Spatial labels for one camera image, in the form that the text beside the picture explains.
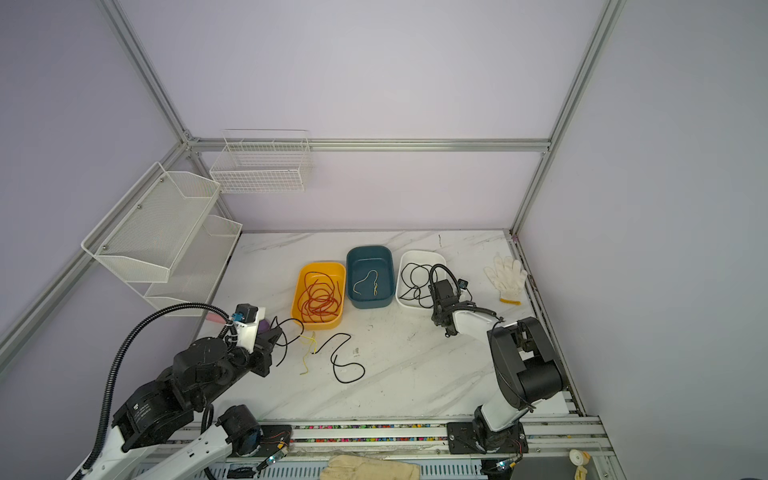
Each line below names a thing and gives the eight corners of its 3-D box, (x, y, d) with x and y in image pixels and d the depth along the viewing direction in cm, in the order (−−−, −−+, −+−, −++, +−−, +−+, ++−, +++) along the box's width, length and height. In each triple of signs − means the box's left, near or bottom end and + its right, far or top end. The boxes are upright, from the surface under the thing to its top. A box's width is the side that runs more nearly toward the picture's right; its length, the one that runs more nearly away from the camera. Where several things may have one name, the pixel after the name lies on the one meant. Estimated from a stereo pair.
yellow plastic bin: (291, 330, 95) (286, 321, 91) (305, 269, 111) (302, 259, 107) (343, 330, 95) (341, 322, 91) (350, 269, 111) (349, 259, 107)
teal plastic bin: (344, 308, 100) (342, 298, 95) (350, 256, 115) (349, 245, 110) (394, 308, 100) (394, 298, 95) (394, 256, 115) (394, 245, 111)
